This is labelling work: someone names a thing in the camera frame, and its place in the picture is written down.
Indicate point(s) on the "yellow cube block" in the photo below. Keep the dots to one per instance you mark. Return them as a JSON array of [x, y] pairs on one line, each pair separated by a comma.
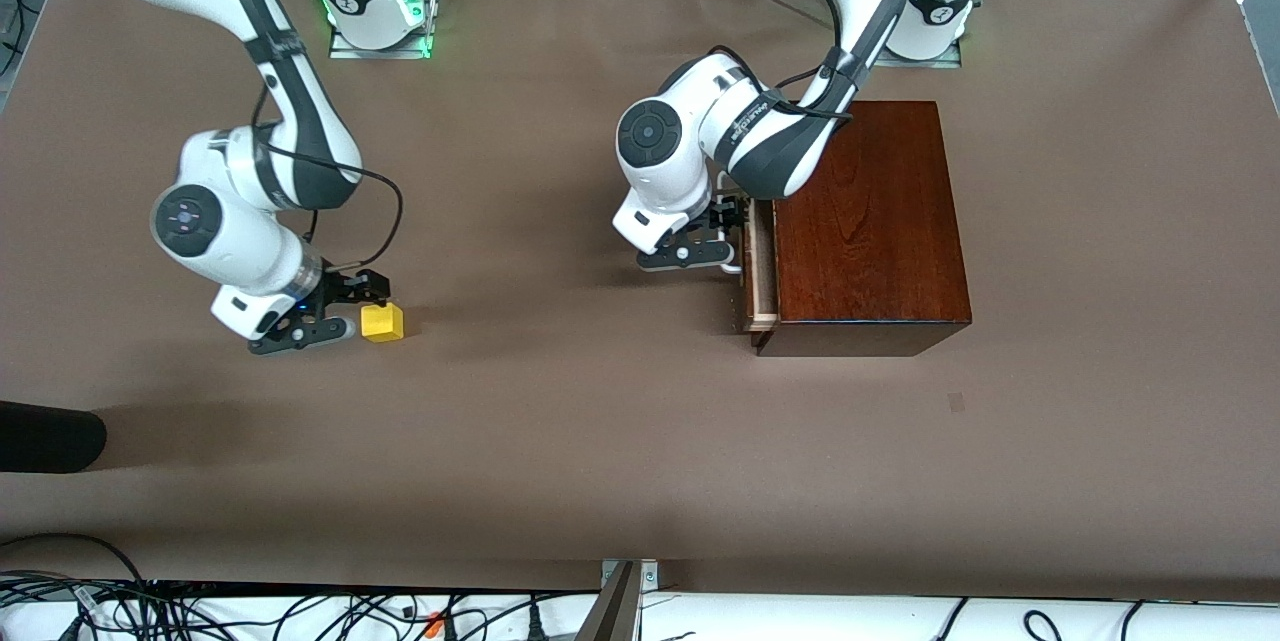
[[385, 326]]

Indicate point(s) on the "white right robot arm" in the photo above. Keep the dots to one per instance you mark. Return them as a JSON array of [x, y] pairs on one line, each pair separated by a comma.
[[200, 221]]

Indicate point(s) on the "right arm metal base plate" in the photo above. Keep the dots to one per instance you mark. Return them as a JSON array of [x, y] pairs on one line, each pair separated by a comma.
[[345, 49]]

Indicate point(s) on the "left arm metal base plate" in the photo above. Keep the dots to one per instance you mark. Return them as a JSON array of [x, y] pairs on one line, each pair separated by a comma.
[[950, 59]]

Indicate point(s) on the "dark wooden drawer cabinet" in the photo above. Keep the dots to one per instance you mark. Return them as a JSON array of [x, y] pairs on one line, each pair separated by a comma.
[[870, 241]]

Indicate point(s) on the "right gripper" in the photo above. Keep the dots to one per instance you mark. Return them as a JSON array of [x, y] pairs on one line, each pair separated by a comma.
[[345, 290]]

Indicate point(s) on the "grey metal camera pole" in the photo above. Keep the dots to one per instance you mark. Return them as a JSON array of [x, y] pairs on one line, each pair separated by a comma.
[[612, 616]]

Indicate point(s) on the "black cylindrical object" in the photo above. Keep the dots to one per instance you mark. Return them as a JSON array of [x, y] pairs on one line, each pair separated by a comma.
[[50, 436]]

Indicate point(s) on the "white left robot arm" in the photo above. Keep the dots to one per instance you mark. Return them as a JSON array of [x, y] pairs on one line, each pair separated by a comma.
[[760, 131]]

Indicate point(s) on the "brown table cover sheet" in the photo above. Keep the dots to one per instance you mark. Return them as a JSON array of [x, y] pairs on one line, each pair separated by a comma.
[[600, 421]]

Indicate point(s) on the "silver corner bracket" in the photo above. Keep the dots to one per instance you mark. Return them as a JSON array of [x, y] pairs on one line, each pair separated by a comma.
[[650, 576]]

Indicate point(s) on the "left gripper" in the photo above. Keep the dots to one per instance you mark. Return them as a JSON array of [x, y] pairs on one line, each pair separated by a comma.
[[722, 217]]

